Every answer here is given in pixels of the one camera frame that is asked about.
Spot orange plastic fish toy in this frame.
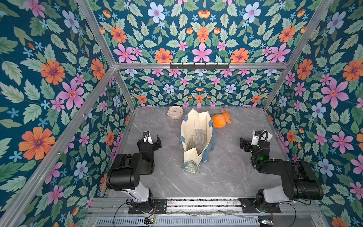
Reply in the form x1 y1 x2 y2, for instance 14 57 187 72
211 110 232 128

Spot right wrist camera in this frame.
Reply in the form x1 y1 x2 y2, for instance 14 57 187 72
251 131 262 146

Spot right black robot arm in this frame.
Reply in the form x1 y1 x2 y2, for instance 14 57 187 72
239 131 324 213

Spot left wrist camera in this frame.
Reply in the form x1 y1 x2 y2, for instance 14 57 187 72
143 131 150 142

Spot black hook rail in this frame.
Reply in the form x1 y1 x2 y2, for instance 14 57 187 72
169 62 230 71

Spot white rectangular box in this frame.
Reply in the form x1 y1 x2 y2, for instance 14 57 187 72
261 131 273 142

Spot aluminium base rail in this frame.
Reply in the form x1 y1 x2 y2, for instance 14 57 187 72
84 197 329 227

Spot cream canvas tote bag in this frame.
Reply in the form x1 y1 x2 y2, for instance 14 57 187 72
180 109 216 174

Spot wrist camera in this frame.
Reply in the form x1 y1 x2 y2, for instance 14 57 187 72
143 131 150 142
251 131 262 146

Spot pink round alarm clock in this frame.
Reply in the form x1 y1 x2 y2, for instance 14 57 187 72
167 106 184 120

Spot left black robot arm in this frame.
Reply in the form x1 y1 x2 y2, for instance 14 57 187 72
106 131 162 214

